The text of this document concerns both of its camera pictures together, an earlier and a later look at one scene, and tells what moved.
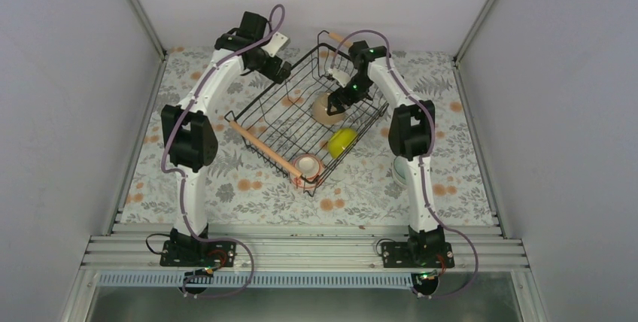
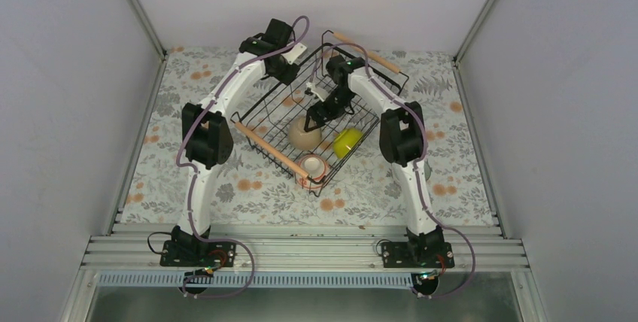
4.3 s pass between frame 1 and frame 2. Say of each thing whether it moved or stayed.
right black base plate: stayed
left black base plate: stayed
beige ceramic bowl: moved
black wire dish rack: stayed
